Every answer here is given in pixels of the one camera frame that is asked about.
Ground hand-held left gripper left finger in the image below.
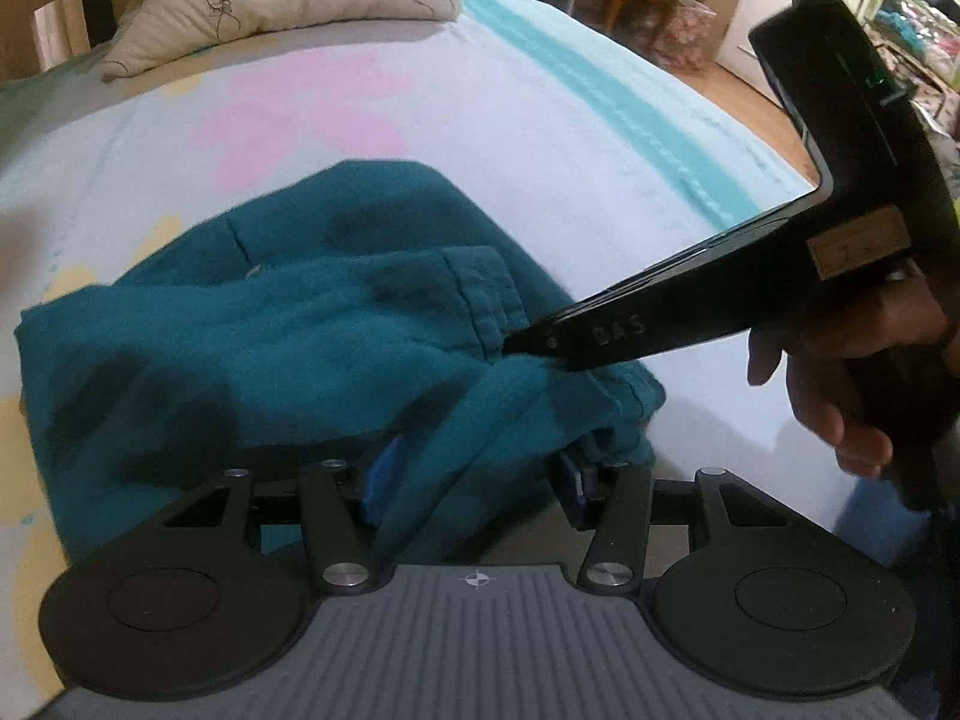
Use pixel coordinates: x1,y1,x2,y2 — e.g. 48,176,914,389
161,435,412,595

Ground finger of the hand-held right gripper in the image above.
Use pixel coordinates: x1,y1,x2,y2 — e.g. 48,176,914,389
500,311,580,374

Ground wooden headboard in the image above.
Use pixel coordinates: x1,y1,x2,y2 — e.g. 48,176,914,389
0,0,85,80

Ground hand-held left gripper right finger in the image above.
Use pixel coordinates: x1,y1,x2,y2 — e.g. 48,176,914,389
555,450,760,595

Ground white green floral pillow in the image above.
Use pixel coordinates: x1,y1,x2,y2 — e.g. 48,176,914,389
101,0,464,81

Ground light blue floral bedsheet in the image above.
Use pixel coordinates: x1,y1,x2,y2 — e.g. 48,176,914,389
0,0,860,720

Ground teal pants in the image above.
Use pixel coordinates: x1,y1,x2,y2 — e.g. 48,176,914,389
15,159,667,567

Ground floral patterned cloth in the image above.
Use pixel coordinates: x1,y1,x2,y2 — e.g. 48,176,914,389
658,0,722,74

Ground person's right hand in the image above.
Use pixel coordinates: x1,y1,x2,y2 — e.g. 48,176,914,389
748,268,960,479

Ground shelf of colourful clothes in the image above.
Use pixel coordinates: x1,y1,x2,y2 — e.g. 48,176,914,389
866,0,960,140

